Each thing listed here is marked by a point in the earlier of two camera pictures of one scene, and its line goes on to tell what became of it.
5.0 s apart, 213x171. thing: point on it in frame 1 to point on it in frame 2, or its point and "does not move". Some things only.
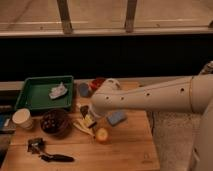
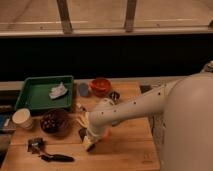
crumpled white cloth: [58, 91] does not move
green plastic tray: [46, 93] does not move
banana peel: [84, 123] does not move
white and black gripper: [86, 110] to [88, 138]
